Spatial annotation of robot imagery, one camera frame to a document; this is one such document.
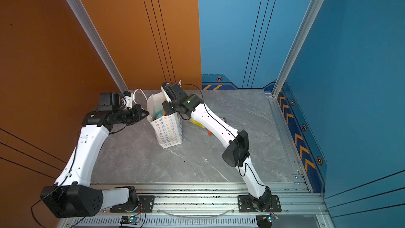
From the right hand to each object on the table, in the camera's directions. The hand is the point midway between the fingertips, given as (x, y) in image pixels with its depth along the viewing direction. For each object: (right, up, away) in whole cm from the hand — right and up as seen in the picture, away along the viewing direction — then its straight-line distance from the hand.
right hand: (165, 105), depth 80 cm
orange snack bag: (-6, -5, +11) cm, 14 cm away
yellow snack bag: (+14, -11, +22) cm, 29 cm away
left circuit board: (-14, -52, -9) cm, 55 cm away
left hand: (-7, -3, -4) cm, 9 cm away
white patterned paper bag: (+1, -12, 0) cm, 12 cm away
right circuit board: (+48, -53, -9) cm, 72 cm away
